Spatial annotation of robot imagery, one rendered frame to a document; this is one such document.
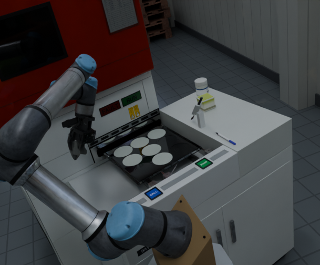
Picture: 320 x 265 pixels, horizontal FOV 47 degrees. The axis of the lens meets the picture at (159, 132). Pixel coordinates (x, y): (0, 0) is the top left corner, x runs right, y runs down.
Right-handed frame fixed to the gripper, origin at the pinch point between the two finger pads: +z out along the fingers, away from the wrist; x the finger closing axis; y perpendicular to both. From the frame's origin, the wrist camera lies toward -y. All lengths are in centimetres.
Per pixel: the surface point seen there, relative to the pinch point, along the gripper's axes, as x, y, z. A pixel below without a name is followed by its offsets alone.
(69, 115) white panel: 12.1, -21.8, -10.9
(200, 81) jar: 77, 7, -36
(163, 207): 11.3, 43.1, 7.2
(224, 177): 40, 52, -4
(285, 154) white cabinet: 77, 63, -13
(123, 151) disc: 34.8, -3.6, 3.8
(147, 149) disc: 40.3, 7.4, -0.3
